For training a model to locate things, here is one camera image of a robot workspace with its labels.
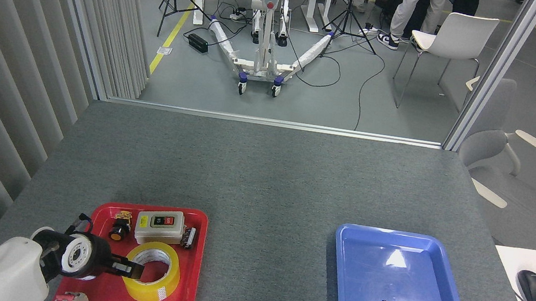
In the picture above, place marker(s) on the beige on-off switch box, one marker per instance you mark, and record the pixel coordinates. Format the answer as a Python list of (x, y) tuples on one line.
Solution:
[(159, 235)]

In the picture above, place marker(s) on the white plastic chair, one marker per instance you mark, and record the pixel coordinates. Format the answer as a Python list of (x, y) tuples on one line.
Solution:
[(460, 36)]

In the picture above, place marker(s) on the white stand on wheels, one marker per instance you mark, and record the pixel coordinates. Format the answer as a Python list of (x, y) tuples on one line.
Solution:
[(265, 40)]

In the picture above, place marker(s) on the black power strip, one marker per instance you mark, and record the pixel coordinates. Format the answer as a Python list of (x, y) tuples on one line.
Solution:
[(198, 43)]

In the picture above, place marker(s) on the blue plastic tray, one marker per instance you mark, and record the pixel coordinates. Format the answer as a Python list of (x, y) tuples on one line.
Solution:
[(386, 277)]

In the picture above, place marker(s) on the small black switch component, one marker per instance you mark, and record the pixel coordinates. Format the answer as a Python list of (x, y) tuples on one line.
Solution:
[(189, 237)]

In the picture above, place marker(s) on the silver table rail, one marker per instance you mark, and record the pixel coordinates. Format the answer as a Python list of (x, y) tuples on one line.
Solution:
[(272, 121)]

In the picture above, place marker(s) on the yellow tape roll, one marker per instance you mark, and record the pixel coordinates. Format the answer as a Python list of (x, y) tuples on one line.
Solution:
[(153, 293)]

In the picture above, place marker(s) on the person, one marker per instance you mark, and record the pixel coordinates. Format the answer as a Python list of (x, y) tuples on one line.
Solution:
[(408, 7), (467, 1)]

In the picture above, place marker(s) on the white power strip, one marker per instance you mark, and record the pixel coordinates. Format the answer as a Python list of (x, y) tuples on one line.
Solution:
[(237, 15)]

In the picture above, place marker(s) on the black orange push button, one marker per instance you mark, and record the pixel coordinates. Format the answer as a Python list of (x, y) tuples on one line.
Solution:
[(120, 228)]

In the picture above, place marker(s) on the red plastic tray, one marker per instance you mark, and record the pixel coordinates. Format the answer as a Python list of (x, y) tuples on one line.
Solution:
[(185, 291)]

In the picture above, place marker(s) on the silver post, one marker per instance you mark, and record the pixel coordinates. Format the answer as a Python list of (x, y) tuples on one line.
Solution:
[(81, 14), (493, 77)]

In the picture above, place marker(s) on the grey office chair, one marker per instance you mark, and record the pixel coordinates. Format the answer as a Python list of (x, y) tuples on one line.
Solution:
[(517, 206)]

